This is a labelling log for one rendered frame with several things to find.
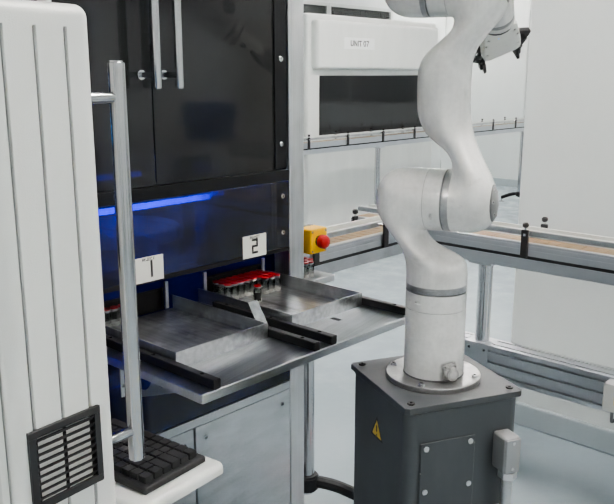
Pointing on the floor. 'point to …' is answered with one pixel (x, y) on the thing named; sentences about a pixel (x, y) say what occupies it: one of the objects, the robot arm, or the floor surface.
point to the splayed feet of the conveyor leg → (327, 485)
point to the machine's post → (284, 263)
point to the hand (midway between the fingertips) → (499, 60)
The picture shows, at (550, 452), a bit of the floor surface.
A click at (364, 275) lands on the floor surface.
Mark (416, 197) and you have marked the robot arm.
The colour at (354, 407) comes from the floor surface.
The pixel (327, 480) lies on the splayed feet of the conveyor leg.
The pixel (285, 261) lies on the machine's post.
